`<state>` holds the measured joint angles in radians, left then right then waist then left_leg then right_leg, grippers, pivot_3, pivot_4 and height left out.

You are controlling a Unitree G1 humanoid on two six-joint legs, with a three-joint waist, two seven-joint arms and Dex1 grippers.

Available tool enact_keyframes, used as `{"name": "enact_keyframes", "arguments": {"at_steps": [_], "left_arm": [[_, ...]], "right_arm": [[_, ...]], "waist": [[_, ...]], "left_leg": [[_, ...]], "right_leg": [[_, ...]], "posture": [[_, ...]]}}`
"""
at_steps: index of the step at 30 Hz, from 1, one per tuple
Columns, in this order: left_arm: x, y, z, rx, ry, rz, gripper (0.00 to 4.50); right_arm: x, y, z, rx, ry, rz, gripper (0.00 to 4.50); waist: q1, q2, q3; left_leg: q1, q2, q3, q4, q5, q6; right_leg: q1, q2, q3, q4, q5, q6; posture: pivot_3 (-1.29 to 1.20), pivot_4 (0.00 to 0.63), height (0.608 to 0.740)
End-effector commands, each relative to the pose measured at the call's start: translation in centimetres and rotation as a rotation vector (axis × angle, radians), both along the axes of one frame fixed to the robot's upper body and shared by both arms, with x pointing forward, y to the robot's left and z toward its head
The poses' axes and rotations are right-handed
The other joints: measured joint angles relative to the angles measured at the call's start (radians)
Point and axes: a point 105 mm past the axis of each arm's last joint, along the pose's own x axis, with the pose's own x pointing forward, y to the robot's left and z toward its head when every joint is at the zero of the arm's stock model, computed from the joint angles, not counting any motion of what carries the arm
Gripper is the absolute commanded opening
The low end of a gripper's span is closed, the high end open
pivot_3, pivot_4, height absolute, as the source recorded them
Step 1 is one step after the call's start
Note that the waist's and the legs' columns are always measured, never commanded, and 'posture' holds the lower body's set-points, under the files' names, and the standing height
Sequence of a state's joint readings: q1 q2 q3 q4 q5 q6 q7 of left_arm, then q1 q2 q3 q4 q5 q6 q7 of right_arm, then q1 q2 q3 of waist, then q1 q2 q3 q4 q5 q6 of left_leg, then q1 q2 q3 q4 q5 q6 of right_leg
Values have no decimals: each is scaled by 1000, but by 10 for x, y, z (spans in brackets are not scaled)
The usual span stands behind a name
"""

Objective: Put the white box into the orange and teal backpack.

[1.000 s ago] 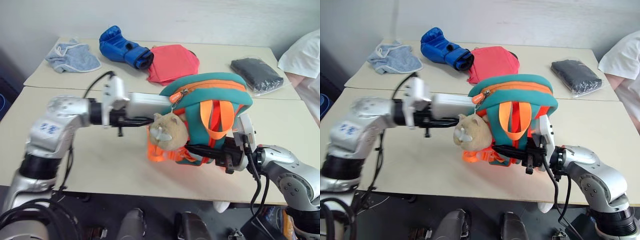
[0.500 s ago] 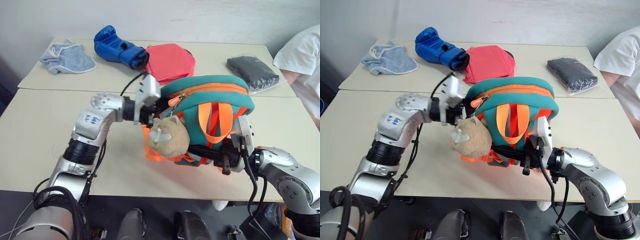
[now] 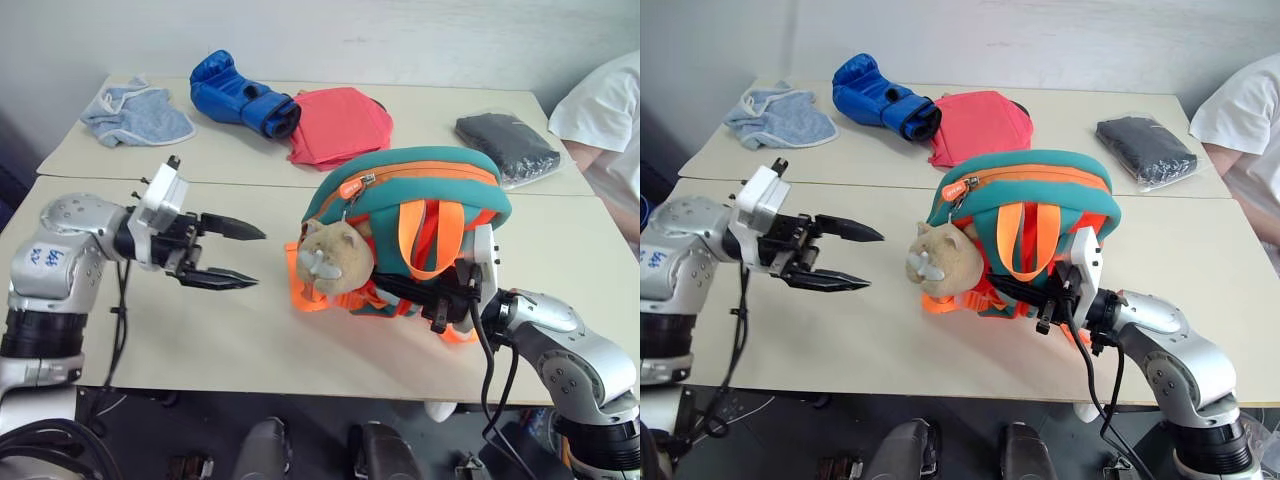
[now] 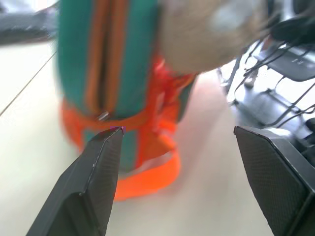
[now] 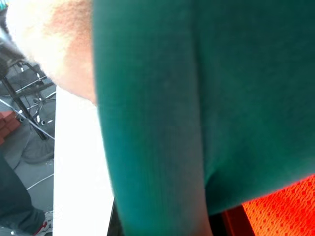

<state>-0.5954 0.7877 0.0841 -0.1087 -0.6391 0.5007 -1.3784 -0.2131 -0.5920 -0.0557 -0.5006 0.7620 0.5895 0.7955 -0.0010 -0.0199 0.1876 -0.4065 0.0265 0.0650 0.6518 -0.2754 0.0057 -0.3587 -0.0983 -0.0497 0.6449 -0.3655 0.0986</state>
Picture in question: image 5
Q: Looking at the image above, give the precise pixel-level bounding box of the grey round floor base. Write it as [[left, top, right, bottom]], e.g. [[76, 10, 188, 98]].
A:
[[21, 127, 55, 163]]

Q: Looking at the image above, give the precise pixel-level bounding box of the red brick-like stack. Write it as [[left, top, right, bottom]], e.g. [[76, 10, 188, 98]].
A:
[[0, 110, 21, 146]]

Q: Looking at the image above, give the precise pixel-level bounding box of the red and white sneaker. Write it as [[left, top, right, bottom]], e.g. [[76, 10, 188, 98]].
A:
[[33, 216, 54, 236]]

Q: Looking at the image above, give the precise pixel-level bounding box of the person's dark trouser leg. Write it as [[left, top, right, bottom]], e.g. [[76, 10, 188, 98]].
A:
[[0, 152, 46, 235]]

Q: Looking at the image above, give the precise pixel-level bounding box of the white floor cable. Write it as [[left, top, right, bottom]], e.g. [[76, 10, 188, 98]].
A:
[[26, 173, 55, 191]]

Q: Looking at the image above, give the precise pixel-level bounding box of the black metal frame stand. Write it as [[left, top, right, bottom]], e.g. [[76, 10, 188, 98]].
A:
[[0, 60, 56, 141]]

